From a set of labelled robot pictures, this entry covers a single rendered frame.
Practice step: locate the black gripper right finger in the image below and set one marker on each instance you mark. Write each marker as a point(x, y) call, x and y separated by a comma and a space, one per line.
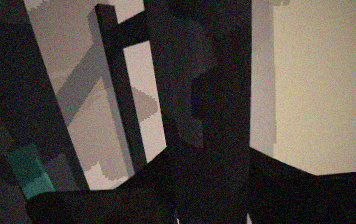
point(281, 194)

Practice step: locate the tan square tile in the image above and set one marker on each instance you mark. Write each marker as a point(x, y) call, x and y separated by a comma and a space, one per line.
point(175, 220)

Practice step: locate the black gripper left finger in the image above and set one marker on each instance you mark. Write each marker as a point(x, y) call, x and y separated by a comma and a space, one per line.
point(147, 197)

